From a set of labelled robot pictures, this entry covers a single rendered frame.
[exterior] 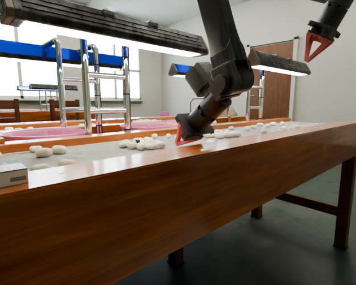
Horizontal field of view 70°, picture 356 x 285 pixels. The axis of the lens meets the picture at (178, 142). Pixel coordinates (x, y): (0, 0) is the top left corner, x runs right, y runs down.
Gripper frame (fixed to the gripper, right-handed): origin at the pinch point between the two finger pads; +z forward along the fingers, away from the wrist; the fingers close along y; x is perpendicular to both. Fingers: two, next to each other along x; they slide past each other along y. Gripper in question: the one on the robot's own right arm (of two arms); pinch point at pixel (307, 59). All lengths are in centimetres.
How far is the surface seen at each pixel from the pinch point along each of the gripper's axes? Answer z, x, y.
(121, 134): 42, -31, 34
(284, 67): 8, -28, -55
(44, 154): 39, -22, 62
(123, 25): 9, -36, 40
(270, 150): 24.8, 8.5, 14.2
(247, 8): -46, -322, -438
